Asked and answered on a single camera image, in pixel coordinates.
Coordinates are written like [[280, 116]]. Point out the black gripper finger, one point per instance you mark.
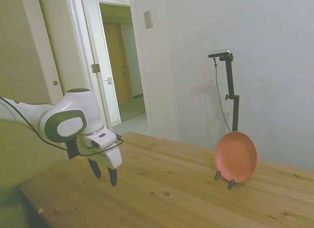
[[113, 177], [95, 169]]

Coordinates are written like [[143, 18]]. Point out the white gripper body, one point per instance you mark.
[[113, 159]]

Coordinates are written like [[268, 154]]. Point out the pink round plate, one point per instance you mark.
[[235, 156]]

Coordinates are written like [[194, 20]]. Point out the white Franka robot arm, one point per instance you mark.
[[73, 102]]

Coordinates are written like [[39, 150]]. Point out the white door latch plate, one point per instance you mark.
[[109, 79]]

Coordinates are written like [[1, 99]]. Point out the small orange scrap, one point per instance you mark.
[[41, 209]]

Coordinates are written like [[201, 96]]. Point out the brass door hinge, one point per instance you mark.
[[95, 68]]

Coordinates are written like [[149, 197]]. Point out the brown wooden hallway door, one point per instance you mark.
[[117, 65]]

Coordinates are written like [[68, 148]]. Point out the round closet door pull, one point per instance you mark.
[[55, 82]]

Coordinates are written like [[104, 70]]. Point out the white open door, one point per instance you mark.
[[94, 41]]

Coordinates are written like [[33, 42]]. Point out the beige sliding closet door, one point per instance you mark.
[[61, 41]]

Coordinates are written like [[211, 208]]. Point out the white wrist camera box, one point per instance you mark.
[[101, 139]]

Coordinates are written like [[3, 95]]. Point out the white door frame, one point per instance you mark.
[[139, 65]]

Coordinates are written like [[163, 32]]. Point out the grey wall switch plate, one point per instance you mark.
[[148, 19]]

